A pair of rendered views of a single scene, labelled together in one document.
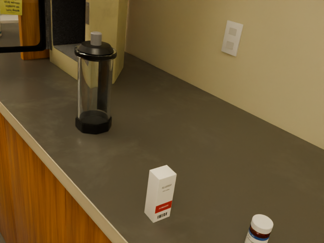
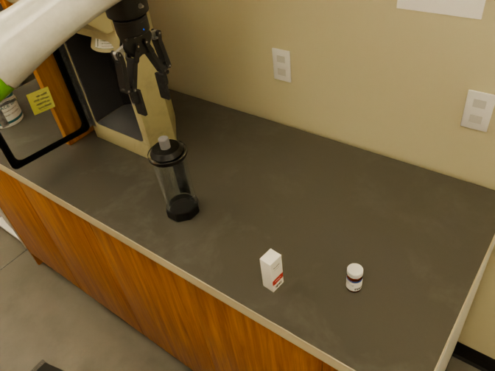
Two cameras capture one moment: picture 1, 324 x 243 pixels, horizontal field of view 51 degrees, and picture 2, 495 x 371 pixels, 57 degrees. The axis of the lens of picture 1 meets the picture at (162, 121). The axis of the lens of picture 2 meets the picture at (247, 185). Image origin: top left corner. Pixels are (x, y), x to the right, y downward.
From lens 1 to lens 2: 48 cm
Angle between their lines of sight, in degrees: 15
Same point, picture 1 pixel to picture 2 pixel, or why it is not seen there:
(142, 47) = (185, 79)
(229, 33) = (278, 61)
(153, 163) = (252, 233)
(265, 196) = (353, 234)
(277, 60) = (334, 82)
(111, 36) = (160, 104)
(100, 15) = (144, 92)
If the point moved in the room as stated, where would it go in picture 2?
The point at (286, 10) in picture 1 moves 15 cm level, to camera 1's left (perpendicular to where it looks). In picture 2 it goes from (329, 35) to (280, 44)
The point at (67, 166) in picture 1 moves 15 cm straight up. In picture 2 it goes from (183, 263) to (171, 225)
